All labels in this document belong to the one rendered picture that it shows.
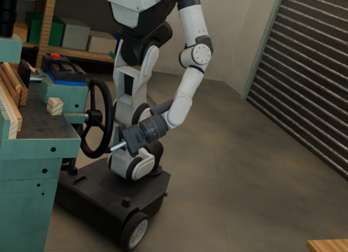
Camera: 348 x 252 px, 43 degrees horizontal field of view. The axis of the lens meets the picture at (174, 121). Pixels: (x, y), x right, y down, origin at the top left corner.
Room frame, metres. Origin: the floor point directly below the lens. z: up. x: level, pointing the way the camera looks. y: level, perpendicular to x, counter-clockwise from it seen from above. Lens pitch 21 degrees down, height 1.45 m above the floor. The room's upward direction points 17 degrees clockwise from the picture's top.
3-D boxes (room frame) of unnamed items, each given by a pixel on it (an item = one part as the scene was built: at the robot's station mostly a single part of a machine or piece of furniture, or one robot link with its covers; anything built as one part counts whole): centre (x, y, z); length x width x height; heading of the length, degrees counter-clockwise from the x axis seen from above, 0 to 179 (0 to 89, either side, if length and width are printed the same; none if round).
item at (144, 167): (2.19, 0.17, 0.28); 0.21 x 0.20 x 0.13; 157
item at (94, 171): (2.17, 0.18, 0.19); 0.64 x 0.52 x 0.33; 157
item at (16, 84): (1.27, 0.53, 0.93); 0.22 x 0.01 x 0.06; 37
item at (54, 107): (1.19, 0.35, 0.92); 0.04 x 0.03 x 0.04; 44
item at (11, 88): (1.22, 0.51, 0.92); 0.23 x 0.02 x 0.04; 37
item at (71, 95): (1.33, 0.39, 0.91); 0.15 x 0.14 x 0.09; 37
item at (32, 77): (1.28, 0.46, 0.95); 0.09 x 0.07 x 0.09; 37
